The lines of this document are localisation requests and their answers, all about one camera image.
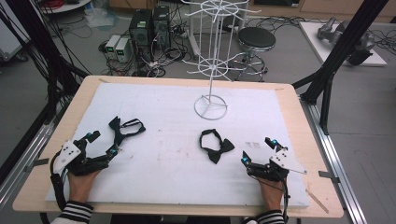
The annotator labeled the black metal frame post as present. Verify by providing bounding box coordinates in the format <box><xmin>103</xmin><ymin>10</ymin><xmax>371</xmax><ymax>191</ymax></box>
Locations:
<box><xmin>0</xmin><ymin>0</ymin><xmax>92</xmax><ymax>186</ymax></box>
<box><xmin>292</xmin><ymin>0</ymin><xmax>390</xmax><ymax>136</ymax></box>

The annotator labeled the white wire display rack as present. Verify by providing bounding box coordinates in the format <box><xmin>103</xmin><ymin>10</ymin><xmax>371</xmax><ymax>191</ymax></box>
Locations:
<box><xmin>180</xmin><ymin>0</ymin><xmax>262</xmax><ymax>121</ymax></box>

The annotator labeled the person's right hand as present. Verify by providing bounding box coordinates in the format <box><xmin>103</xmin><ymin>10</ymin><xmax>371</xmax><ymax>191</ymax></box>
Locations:
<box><xmin>258</xmin><ymin>177</ymin><xmax>286</xmax><ymax>213</ymax></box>

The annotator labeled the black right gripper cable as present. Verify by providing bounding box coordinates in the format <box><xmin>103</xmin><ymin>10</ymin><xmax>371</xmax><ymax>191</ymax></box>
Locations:
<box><xmin>248</xmin><ymin>172</ymin><xmax>291</xmax><ymax>223</ymax></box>

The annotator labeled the clear plastic bag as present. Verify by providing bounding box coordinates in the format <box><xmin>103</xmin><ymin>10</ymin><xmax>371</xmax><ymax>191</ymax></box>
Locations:
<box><xmin>84</xmin><ymin>6</ymin><xmax>120</xmax><ymax>29</ymax></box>

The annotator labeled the tangle of black floor cables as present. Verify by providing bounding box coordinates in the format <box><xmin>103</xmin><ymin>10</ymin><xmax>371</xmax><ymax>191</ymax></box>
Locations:
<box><xmin>97</xmin><ymin>31</ymin><xmax>191</xmax><ymax>78</ymax></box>

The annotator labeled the black bow tie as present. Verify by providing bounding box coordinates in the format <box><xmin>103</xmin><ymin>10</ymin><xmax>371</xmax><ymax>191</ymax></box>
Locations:
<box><xmin>107</xmin><ymin>116</ymin><xmax>147</xmax><ymax>147</ymax></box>
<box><xmin>199</xmin><ymin>128</ymin><xmax>236</xmax><ymax>165</ymax></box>

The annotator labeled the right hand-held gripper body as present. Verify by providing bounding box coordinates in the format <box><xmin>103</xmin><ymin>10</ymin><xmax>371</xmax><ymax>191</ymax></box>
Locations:
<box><xmin>244</xmin><ymin>148</ymin><xmax>308</xmax><ymax>184</ymax></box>

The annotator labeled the thin wooden stick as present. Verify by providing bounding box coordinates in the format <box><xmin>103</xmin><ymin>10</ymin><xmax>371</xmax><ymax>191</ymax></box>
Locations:
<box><xmin>305</xmin><ymin>189</ymin><xmax>330</xmax><ymax>215</ymax></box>

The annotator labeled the grey metal clamp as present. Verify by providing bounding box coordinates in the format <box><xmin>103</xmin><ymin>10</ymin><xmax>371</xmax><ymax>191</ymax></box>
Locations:
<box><xmin>318</xmin><ymin>170</ymin><xmax>341</xmax><ymax>185</ymax></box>
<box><xmin>23</xmin><ymin>158</ymin><xmax>50</xmax><ymax>173</ymax></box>

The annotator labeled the aluminium rail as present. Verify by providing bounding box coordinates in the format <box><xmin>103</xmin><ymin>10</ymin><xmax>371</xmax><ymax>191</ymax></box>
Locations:
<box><xmin>0</xmin><ymin>122</ymin><xmax>62</xmax><ymax>208</ymax></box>
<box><xmin>300</xmin><ymin>96</ymin><xmax>369</xmax><ymax>224</ymax></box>

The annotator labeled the black computer tower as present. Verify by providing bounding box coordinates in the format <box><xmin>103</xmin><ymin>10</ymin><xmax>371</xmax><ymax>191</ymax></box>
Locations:
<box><xmin>128</xmin><ymin>8</ymin><xmax>154</xmax><ymax>62</ymax></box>
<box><xmin>152</xmin><ymin>5</ymin><xmax>172</xmax><ymax>50</ymax></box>

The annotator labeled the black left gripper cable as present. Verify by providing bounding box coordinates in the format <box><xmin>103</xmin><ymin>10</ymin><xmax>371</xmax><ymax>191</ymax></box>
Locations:
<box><xmin>49</xmin><ymin>148</ymin><xmax>70</xmax><ymax>213</ymax></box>

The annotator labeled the white power supply box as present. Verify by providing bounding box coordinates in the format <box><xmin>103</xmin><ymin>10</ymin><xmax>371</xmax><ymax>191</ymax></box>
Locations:
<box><xmin>115</xmin><ymin>37</ymin><xmax>132</xmax><ymax>63</ymax></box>
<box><xmin>105</xmin><ymin>35</ymin><xmax>121</xmax><ymax>59</ymax></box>

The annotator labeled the round white table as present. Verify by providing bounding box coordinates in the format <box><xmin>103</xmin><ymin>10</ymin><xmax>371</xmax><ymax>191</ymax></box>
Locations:
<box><xmin>38</xmin><ymin>0</ymin><xmax>92</xmax><ymax>15</ymax></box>

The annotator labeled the white foam mat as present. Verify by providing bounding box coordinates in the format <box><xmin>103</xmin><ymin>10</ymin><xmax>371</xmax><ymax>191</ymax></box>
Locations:
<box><xmin>45</xmin><ymin>82</ymin><xmax>311</xmax><ymax>209</ymax></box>

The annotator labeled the black round stool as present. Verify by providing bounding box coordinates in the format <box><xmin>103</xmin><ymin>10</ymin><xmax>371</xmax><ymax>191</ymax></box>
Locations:
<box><xmin>230</xmin><ymin>26</ymin><xmax>277</xmax><ymax>82</ymax></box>

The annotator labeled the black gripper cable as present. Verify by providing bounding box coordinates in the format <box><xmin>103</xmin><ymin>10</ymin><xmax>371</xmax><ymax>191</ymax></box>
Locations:
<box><xmin>49</xmin><ymin>148</ymin><xmax>70</xmax><ymax>213</ymax></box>
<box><xmin>248</xmin><ymin>172</ymin><xmax>291</xmax><ymax>223</ymax></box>

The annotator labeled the wooden cabinet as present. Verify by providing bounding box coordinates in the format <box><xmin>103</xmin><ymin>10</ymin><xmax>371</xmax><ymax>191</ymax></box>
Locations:
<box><xmin>108</xmin><ymin>0</ymin><xmax>396</xmax><ymax>23</ymax></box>

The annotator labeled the person's left hand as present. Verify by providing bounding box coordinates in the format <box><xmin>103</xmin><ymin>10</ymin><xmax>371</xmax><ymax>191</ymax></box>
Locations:
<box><xmin>66</xmin><ymin>169</ymin><xmax>101</xmax><ymax>204</ymax></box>

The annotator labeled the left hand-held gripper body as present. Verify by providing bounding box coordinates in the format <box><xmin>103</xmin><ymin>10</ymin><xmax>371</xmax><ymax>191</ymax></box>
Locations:
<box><xmin>51</xmin><ymin>138</ymin><xmax>110</xmax><ymax>177</ymax></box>

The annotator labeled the white board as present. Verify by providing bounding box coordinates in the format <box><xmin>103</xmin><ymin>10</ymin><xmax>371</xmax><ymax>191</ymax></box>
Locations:
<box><xmin>298</xmin><ymin>21</ymin><xmax>388</xmax><ymax>67</ymax></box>

